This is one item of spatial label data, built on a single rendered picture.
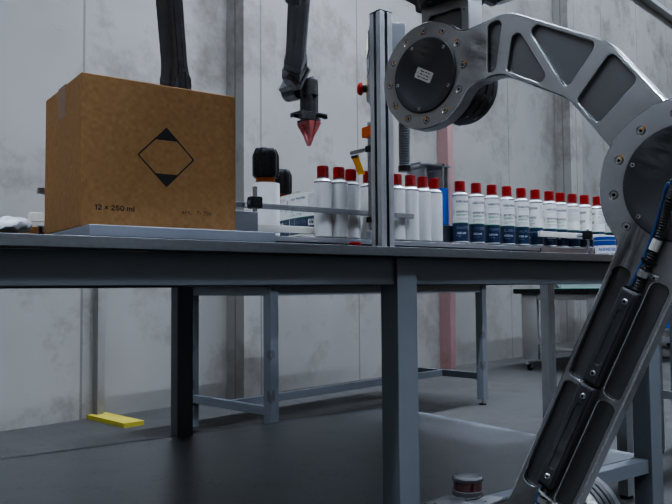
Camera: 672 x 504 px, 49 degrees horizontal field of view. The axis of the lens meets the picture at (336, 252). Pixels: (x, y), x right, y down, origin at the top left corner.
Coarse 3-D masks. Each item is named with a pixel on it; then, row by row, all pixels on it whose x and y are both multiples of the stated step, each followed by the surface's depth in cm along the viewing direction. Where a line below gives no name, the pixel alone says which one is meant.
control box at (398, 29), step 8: (392, 24) 202; (400, 24) 202; (392, 32) 202; (400, 32) 202; (392, 40) 202; (392, 48) 201; (368, 56) 207; (368, 80) 208; (368, 88) 208; (368, 96) 210
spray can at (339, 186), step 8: (336, 168) 207; (344, 168) 208; (336, 176) 207; (344, 176) 208; (336, 184) 206; (344, 184) 206; (336, 192) 205; (344, 192) 206; (336, 200) 205; (344, 200) 206; (336, 208) 205; (344, 208) 206; (336, 216) 205; (344, 216) 205; (336, 224) 205; (344, 224) 205; (336, 232) 205; (344, 232) 205
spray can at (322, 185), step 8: (320, 168) 204; (328, 168) 205; (320, 176) 204; (328, 176) 205; (320, 184) 203; (328, 184) 203; (320, 192) 203; (328, 192) 203; (320, 200) 203; (328, 200) 203; (320, 216) 202; (328, 216) 203; (320, 224) 202; (328, 224) 203; (320, 232) 202; (328, 232) 203
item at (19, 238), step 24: (0, 240) 112; (24, 240) 114; (48, 240) 116; (72, 240) 119; (96, 240) 121; (120, 240) 123; (144, 240) 126; (168, 240) 128; (192, 240) 131; (216, 240) 134
